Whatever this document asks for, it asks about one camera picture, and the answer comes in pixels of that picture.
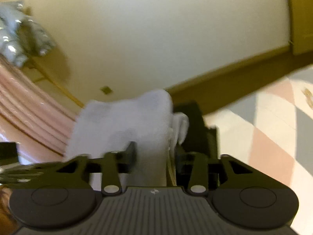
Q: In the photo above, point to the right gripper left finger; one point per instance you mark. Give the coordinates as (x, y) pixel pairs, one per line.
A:
(113, 164)

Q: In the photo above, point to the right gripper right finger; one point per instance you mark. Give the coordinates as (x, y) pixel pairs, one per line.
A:
(191, 172)

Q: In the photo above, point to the grey-purple shirt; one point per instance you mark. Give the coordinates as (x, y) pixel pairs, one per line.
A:
(148, 120)

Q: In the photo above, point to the pink curtain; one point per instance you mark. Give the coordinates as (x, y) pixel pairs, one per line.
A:
(39, 125)

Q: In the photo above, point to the checkered teddy bear quilt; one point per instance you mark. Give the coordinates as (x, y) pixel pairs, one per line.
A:
(271, 130)

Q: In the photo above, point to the silver patterned fabric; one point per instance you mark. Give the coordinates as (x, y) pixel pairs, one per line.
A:
(21, 36)

